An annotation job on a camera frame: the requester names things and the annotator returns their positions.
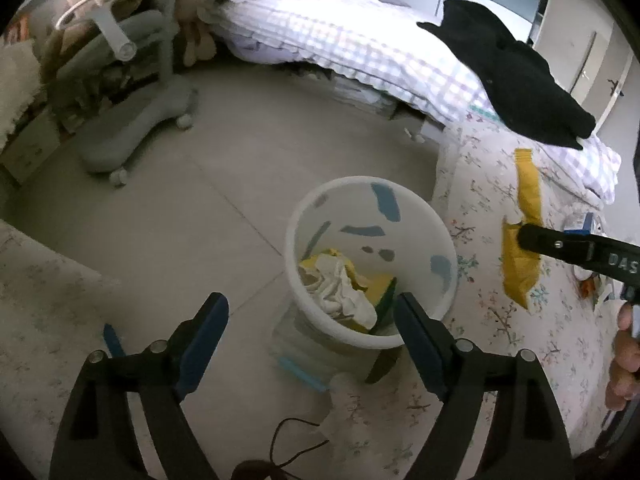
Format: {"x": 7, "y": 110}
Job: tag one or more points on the black garment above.
{"x": 520, "y": 85}

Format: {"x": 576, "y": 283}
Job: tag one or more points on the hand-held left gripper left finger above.
{"x": 210, "y": 332}

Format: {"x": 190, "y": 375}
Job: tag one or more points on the white waste bin blue patches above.
{"x": 370, "y": 215}

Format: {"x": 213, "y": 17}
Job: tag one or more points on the grey desk chair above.
{"x": 130, "y": 110}

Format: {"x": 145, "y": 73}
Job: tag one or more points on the floral cloth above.
{"x": 45, "y": 320}

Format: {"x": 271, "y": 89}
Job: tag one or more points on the yellow snack bag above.
{"x": 522, "y": 265}

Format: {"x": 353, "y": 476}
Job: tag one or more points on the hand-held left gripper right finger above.
{"x": 416, "y": 340}

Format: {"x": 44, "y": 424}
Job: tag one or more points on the brown plush toy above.
{"x": 195, "y": 35}

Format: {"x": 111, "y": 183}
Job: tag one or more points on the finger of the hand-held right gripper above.
{"x": 560, "y": 246}

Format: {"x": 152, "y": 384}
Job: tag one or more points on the small orange wrapper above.
{"x": 588, "y": 288}

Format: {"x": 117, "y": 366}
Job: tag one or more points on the clear plastic bag blue strip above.
{"x": 300, "y": 355}

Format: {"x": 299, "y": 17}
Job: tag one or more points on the person's right hand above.
{"x": 625, "y": 355}

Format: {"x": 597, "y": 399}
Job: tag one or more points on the white door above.
{"x": 580, "y": 50}

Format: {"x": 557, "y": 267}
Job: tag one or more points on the purple checked quilt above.
{"x": 360, "y": 45}

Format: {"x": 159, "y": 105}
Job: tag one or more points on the crumpled white tissue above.
{"x": 340, "y": 290}

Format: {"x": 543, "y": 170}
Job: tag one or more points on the green yellow packet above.
{"x": 385, "y": 305}

